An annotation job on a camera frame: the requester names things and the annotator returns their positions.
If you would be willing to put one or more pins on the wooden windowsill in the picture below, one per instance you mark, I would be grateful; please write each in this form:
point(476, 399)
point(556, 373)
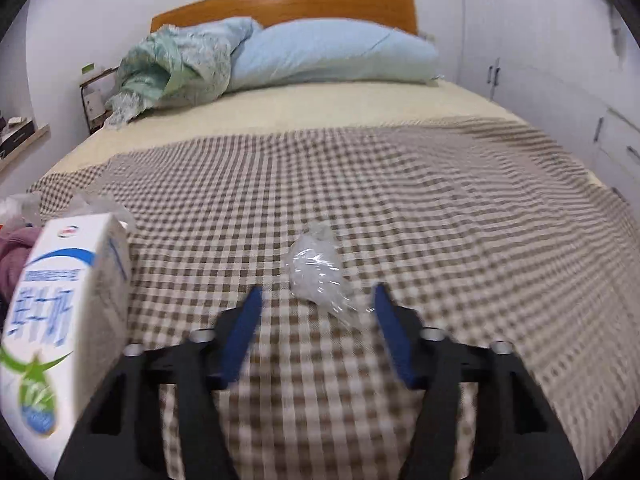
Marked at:
point(32, 142)

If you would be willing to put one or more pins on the clear plastic wrap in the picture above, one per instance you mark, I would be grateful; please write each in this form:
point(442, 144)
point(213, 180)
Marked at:
point(315, 275)

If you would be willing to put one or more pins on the translucent plastic bag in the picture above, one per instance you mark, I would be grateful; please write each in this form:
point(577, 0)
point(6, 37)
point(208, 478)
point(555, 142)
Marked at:
point(20, 207)

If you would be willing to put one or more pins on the light blue pillow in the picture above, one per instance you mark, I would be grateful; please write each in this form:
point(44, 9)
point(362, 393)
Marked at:
point(325, 55)

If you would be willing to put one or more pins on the white box on nightstand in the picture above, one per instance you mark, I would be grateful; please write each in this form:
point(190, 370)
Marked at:
point(94, 101)

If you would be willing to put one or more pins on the white milk carton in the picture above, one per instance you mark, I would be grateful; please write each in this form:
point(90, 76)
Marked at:
point(55, 310)

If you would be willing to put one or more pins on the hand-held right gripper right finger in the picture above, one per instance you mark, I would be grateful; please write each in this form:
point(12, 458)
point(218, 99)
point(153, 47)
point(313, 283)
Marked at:
point(395, 340)

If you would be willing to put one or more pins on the wooden bed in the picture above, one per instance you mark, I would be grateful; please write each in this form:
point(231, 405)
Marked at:
point(300, 5)

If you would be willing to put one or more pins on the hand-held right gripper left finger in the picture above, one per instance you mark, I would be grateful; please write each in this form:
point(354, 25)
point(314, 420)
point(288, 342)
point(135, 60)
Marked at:
point(240, 335)

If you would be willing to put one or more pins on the cream bed sheet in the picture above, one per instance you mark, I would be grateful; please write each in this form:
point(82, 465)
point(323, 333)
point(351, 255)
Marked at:
point(325, 105)

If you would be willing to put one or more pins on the black frame nightstand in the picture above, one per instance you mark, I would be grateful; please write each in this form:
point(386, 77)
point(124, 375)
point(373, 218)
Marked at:
point(89, 122)

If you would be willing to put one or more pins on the brown checkered blanket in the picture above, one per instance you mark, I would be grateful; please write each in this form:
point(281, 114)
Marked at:
point(400, 210)

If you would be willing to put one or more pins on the green floral quilt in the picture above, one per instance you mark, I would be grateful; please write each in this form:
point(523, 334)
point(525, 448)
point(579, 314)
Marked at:
point(175, 70)

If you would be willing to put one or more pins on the maroon cloth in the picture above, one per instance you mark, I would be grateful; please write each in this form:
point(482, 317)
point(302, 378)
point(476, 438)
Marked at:
point(15, 255)

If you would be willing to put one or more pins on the white wardrobe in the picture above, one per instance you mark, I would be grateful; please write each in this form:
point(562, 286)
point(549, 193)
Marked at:
point(550, 60)

